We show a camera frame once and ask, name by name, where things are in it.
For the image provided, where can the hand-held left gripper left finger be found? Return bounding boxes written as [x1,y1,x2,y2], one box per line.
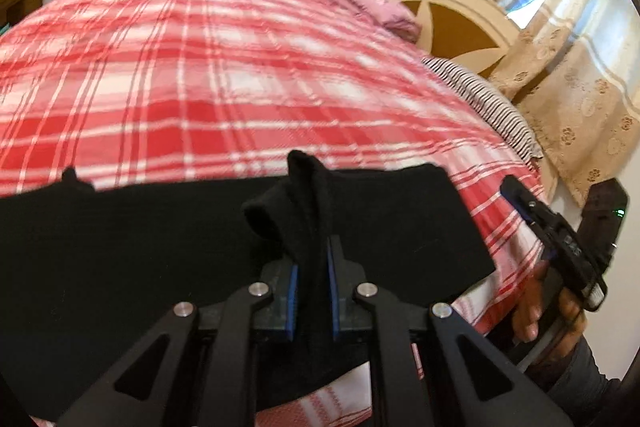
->
[57,257,301,427]

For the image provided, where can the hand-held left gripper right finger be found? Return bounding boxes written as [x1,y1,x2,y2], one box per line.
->
[326,236,574,427]

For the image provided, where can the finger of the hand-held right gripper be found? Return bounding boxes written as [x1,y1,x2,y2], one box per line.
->
[501,176,557,238]

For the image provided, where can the black pants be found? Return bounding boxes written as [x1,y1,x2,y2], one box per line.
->
[0,150,496,423]

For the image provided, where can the person's right forearm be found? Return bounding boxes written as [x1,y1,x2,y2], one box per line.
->
[520,337,623,427]

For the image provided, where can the person's right hand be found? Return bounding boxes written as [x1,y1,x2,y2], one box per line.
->
[512,259,586,360]

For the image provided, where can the striped pillow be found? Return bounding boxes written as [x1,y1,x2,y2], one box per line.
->
[422,57,544,161]

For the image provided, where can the long beige floral curtain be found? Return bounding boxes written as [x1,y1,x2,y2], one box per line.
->
[437,0,640,208]

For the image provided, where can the cream wooden headboard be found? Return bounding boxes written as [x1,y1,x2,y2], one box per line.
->
[380,0,561,202]

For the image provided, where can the bed with red plaid sheet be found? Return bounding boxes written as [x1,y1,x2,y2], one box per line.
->
[0,0,558,427]

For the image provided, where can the pink pillow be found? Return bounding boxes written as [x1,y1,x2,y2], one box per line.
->
[320,0,423,42]

